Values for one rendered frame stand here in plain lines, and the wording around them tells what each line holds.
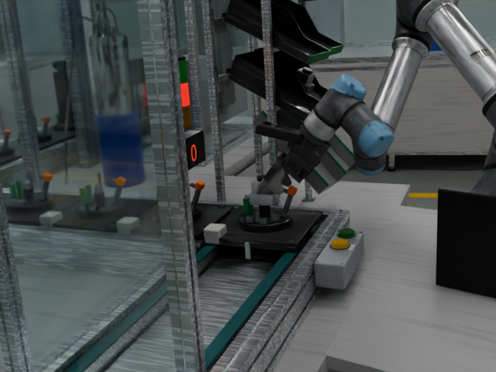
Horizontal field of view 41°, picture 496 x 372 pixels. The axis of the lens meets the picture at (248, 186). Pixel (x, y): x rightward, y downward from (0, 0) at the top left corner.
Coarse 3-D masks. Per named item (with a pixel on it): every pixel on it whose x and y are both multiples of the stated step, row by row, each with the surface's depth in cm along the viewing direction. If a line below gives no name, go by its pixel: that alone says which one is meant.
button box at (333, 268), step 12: (348, 240) 159; (360, 240) 160; (324, 252) 152; (336, 252) 152; (348, 252) 152; (360, 252) 161; (324, 264) 147; (336, 264) 146; (348, 264) 149; (324, 276) 148; (336, 276) 146; (348, 276) 150; (336, 288) 147
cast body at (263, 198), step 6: (258, 180) 166; (252, 186) 166; (252, 192) 167; (264, 192) 166; (270, 192) 167; (252, 198) 167; (258, 198) 167; (264, 198) 166; (270, 198) 165; (276, 198) 168; (252, 204) 168; (258, 204) 167; (264, 204) 167; (270, 204) 166
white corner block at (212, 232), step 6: (204, 228) 164; (210, 228) 164; (216, 228) 163; (222, 228) 164; (204, 234) 164; (210, 234) 163; (216, 234) 163; (222, 234) 164; (210, 240) 164; (216, 240) 163
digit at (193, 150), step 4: (192, 140) 149; (196, 140) 151; (188, 144) 148; (192, 144) 149; (196, 144) 152; (188, 148) 148; (192, 148) 150; (196, 148) 152; (192, 152) 150; (196, 152) 152; (192, 156) 150; (196, 156) 152; (192, 160) 150; (196, 160) 152; (192, 164) 150
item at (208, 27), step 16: (208, 0) 179; (208, 16) 180; (208, 32) 181; (208, 48) 183; (256, 48) 214; (272, 48) 178; (208, 64) 184; (272, 64) 179; (208, 80) 186; (272, 80) 179; (256, 96) 217; (272, 96) 180; (256, 112) 218; (272, 112) 181; (256, 144) 222; (272, 144) 185; (256, 160) 223; (272, 160) 186; (256, 176) 225; (224, 192) 196
